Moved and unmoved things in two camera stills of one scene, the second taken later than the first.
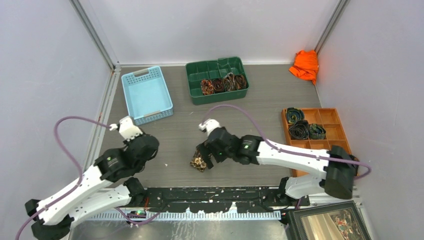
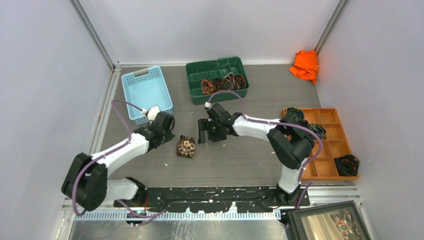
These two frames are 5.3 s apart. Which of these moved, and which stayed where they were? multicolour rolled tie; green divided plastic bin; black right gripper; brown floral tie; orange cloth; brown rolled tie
Moved: brown floral tie; black right gripper
Stayed: green divided plastic bin; brown rolled tie; orange cloth; multicolour rolled tie
